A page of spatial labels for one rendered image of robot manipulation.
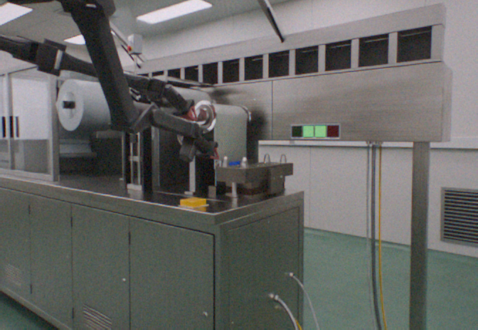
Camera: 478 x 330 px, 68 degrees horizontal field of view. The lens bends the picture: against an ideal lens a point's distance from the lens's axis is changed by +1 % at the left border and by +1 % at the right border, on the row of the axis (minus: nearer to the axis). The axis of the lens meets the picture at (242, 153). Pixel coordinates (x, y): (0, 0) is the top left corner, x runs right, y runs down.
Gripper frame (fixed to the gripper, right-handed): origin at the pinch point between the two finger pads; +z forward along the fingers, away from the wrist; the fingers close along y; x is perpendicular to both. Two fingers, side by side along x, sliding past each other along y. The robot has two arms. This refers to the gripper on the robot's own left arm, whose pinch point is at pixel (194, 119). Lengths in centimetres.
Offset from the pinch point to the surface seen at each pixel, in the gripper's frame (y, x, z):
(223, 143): 7.4, -2.7, 15.1
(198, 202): 19.6, -38.5, 4.6
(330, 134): 48, 15, 35
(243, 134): 7.4, 9.7, 24.8
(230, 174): 18.4, -19.3, 15.7
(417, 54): 82, 44, 24
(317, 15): -64, 271, 131
